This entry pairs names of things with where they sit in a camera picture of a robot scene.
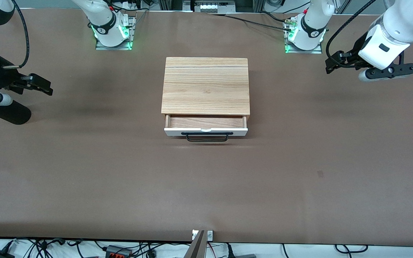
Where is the white-fronted drawer with black handle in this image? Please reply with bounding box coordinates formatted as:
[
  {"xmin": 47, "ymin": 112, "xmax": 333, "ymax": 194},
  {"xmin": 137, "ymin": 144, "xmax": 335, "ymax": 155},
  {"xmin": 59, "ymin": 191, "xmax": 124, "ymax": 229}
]
[{"xmin": 164, "ymin": 114, "xmax": 248, "ymax": 142}]

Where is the wooden drawer cabinet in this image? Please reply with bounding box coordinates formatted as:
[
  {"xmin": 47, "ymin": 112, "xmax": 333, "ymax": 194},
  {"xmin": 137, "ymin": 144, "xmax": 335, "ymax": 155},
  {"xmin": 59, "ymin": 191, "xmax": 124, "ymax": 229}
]
[{"xmin": 161, "ymin": 57, "xmax": 251, "ymax": 124}]

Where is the black vase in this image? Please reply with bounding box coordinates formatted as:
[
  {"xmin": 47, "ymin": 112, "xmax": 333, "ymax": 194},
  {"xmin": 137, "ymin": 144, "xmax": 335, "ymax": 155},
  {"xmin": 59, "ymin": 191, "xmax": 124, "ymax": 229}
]
[{"xmin": 0, "ymin": 100, "xmax": 32, "ymax": 125}]

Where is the black adapter with red buttons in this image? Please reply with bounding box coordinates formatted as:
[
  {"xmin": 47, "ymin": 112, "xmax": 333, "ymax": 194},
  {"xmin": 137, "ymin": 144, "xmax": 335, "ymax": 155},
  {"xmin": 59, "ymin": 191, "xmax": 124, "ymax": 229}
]
[{"xmin": 105, "ymin": 245, "xmax": 133, "ymax": 258}]

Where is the brown angled beam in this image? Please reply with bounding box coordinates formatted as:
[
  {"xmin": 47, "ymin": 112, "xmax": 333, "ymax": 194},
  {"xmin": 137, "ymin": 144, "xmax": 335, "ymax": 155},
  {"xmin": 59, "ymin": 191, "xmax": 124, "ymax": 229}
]
[{"xmin": 184, "ymin": 230, "xmax": 206, "ymax": 258}]

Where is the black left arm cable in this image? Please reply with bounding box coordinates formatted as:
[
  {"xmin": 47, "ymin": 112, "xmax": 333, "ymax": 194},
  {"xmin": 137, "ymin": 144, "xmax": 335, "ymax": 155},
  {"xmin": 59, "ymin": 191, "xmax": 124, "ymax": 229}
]
[{"xmin": 326, "ymin": 0, "xmax": 376, "ymax": 68}]

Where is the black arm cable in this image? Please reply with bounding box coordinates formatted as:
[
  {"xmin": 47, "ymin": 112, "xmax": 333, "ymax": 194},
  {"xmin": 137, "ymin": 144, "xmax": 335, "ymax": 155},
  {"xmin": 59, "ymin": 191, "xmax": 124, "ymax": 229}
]
[
  {"xmin": 326, "ymin": 0, "xmax": 376, "ymax": 68},
  {"xmin": 3, "ymin": 0, "xmax": 30, "ymax": 69}
]

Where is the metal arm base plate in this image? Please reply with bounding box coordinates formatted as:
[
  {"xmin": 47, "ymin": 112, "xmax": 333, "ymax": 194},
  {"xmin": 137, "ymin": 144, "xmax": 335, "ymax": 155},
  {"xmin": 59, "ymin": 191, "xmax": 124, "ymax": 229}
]
[
  {"xmin": 95, "ymin": 14, "xmax": 137, "ymax": 51},
  {"xmin": 284, "ymin": 21, "xmax": 323, "ymax": 54}
]

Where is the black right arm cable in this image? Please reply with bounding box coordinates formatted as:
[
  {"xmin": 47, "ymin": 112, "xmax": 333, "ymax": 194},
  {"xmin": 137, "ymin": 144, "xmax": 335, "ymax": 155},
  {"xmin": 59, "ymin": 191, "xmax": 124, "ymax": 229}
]
[{"xmin": 3, "ymin": 0, "xmax": 30, "ymax": 69}]

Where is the black cable across table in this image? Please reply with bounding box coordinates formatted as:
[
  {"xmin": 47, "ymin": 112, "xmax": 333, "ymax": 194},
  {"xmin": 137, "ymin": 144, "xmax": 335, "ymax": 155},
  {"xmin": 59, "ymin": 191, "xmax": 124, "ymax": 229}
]
[{"xmin": 208, "ymin": 12, "xmax": 294, "ymax": 31}]

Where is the aluminium frame with connector block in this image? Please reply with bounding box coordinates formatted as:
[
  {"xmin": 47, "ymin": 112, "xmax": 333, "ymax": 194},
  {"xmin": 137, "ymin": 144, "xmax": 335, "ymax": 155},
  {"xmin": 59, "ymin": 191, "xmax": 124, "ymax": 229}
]
[{"xmin": 182, "ymin": 0, "xmax": 236, "ymax": 13}]

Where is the looped black floor cable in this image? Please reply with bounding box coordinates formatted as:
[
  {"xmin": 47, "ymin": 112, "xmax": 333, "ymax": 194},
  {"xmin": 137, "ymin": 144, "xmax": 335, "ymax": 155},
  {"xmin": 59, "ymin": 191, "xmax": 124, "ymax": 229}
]
[{"xmin": 334, "ymin": 244, "xmax": 369, "ymax": 254}]

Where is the small metal table bracket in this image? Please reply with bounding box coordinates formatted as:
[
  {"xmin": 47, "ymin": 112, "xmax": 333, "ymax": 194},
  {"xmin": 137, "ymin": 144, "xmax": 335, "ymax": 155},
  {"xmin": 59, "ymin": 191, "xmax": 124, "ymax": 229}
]
[{"xmin": 192, "ymin": 230, "xmax": 214, "ymax": 241}]

